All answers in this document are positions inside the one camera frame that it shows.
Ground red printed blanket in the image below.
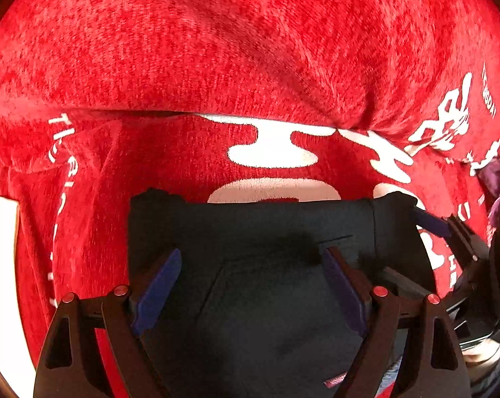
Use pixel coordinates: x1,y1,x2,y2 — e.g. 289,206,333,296
0,0,500,398

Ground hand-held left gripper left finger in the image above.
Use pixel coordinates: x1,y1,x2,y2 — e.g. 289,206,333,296
33,249,182,398

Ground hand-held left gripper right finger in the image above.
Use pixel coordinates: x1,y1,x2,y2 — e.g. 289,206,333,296
321,246,472,398

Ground purple cloth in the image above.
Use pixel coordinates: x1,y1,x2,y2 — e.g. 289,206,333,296
476,153,500,233

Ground black pants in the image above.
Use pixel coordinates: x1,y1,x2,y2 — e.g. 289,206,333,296
128,188,438,398

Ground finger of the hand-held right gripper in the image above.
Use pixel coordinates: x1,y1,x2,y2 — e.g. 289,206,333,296
376,267,429,297
413,206,491,263

